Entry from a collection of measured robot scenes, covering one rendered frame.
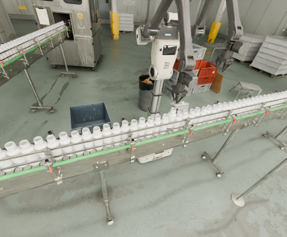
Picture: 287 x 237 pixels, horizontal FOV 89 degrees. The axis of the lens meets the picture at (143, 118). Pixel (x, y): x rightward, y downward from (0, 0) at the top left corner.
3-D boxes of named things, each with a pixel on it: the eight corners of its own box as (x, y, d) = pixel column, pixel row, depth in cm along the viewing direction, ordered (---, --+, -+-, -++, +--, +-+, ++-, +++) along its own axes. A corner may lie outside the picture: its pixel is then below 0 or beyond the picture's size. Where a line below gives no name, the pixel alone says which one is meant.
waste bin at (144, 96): (140, 115, 284) (144, 85, 243) (133, 102, 315) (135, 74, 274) (161, 111, 300) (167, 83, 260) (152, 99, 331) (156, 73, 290)
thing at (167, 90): (171, 99, 341) (173, 91, 327) (162, 91, 367) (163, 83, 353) (190, 95, 367) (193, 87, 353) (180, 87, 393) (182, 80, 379)
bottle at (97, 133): (96, 151, 91) (93, 133, 81) (92, 145, 95) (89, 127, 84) (105, 147, 94) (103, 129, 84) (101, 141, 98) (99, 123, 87)
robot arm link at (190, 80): (193, 59, 82) (180, 59, 79) (206, 67, 74) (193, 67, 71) (186, 79, 90) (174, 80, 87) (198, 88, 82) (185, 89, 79)
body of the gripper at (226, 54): (222, 57, 114) (226, 47, 110) (232, 61, 107) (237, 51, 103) (216, 57, 112) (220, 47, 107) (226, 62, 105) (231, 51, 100)
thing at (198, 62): (179, 72, 299) (182, 61, 285) (167, 65, 325) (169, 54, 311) (200, 69, 325) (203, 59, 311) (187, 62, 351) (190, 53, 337)
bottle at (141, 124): (145, 135, 106) (148, 118, 95) (141, 140, 102) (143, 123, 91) (139, 131, 108) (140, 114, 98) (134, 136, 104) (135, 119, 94)
